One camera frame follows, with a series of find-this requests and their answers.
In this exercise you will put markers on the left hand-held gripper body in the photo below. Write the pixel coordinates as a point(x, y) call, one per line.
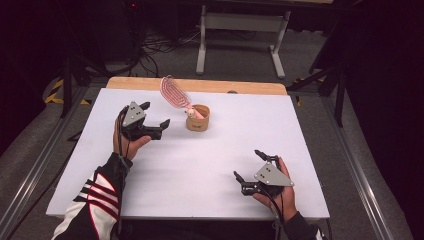
point(134, 115)

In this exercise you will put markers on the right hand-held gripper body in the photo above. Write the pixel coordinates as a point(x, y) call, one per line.
point(270, 176)

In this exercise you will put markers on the pink hairbrush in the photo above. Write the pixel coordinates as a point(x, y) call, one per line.
point(175, 93)

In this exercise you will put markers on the yellow holder with bear figure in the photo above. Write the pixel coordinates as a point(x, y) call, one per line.
point(197, 125)

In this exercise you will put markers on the person's right hand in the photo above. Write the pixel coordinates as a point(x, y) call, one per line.
point(286, 198)

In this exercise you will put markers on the person's left hand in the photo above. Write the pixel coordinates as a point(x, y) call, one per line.
point(128, 148)

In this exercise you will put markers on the wooden board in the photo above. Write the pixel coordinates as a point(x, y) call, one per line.
point(213, 86)

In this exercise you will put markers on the yellow black hazard tape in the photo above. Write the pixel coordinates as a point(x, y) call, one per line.
point(297, 100)
point(55, 95)

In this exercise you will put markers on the black metal stand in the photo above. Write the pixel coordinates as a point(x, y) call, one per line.
point(68, 86)
point(339, 96)

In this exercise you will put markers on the aluminium rail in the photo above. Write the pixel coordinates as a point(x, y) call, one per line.
point(360, 176)
point(36, 173)

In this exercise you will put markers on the grey metal frame table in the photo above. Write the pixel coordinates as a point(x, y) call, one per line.
point(245, 22)

